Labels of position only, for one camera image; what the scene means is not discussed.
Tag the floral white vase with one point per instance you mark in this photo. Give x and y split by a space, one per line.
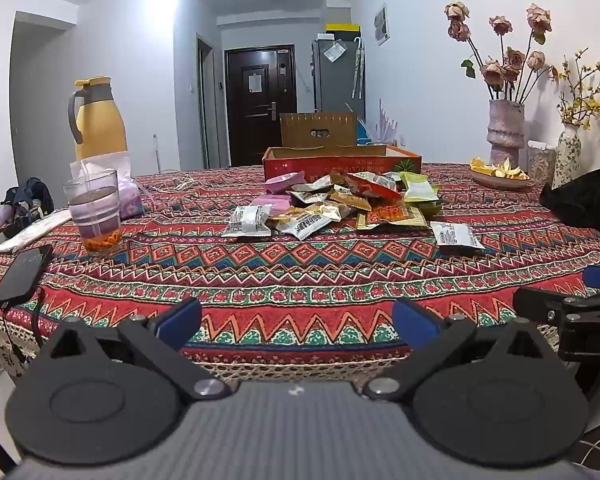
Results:
567 155

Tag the purple rolled mat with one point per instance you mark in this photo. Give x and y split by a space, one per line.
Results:
0 217

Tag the black smartphone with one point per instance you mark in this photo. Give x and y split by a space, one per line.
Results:
22 275

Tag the grey refrigerator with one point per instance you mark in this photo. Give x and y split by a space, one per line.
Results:
330 85

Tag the grey interior door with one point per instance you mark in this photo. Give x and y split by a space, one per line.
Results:
207 110

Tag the red cardboard box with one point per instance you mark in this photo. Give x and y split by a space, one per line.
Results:
330 165

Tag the yellow flower branches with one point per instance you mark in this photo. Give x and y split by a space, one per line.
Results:
580 110

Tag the dried pink roses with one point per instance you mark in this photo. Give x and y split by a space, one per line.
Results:
494 72

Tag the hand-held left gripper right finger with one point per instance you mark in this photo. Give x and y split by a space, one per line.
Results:
415 317

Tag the yellow thermos jug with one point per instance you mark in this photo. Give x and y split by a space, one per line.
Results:
100 125

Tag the yellow black box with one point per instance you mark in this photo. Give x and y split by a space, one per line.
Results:
342 26

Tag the pile of snack packets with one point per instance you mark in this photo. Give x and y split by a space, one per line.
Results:
305 220

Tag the dark entrance door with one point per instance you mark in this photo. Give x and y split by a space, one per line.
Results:
245 125

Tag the purple wall decal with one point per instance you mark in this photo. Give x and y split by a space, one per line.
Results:
385 127

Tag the blue plastic item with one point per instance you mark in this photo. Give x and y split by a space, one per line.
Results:
365 134

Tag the black cloth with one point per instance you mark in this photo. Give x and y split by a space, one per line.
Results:
585 200

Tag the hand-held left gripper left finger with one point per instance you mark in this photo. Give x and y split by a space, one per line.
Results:
180 317

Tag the bowl of yellow chips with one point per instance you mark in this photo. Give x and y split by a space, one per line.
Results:
500 172

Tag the hanging white umbrellas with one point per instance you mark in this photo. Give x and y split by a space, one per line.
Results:
358 70

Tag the wall picture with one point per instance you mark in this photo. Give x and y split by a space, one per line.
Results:
381 25

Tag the white snack packet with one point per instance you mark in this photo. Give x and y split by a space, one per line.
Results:
455 235

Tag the white plastic bag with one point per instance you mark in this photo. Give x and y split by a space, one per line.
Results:
35 230

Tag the pink ceramic vase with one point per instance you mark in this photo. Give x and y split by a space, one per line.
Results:
505 130

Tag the clear jar of seeds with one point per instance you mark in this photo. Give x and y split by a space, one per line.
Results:
542 162

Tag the dark bag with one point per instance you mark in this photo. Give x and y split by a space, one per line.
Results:
30 195

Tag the glass cup of tea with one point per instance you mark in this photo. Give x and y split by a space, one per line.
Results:
92 210

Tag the purple tissue pack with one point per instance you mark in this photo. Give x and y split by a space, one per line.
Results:
130 200

